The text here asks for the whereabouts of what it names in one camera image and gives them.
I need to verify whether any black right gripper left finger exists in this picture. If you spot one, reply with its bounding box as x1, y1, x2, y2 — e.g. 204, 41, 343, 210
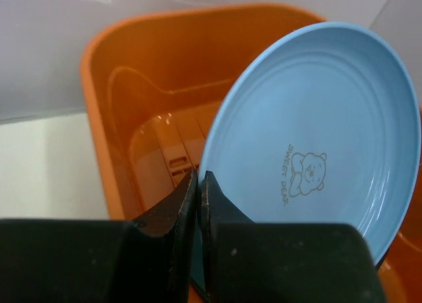
1, 169, 197, 302

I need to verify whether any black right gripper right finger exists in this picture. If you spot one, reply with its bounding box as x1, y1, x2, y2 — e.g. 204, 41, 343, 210
200, 171, 386, 302

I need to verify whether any blue round plate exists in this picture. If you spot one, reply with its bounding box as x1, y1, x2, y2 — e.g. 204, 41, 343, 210
190, 21, 422, 292

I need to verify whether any orange plastic bin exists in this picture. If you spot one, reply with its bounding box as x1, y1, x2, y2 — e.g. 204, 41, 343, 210
81, 3, 421, 302

